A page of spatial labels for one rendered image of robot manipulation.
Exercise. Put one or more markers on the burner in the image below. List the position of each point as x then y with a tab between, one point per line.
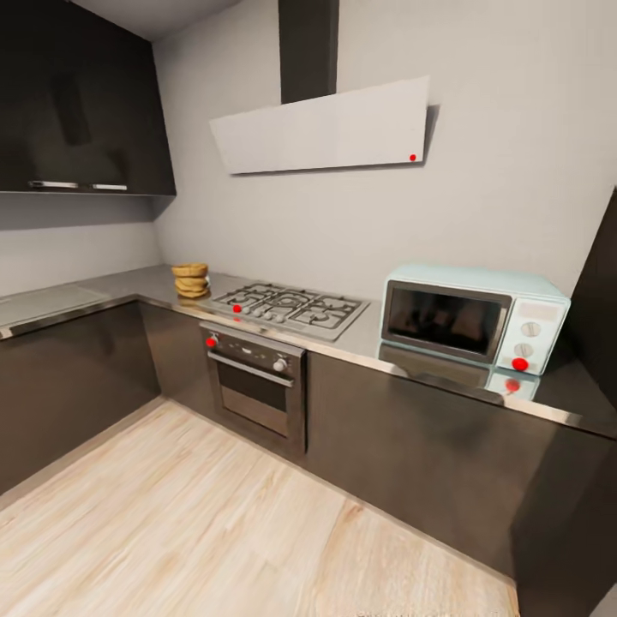
315	313

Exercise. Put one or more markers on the range hood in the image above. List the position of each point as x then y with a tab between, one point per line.
315	126

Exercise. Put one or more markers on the oven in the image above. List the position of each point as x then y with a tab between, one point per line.
259	384

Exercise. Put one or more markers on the popcorn bag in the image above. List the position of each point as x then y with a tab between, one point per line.
192	279

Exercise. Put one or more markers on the microwave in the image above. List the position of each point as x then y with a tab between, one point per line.
507	319

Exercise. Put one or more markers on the cabinet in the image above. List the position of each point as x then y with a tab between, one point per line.
80	110

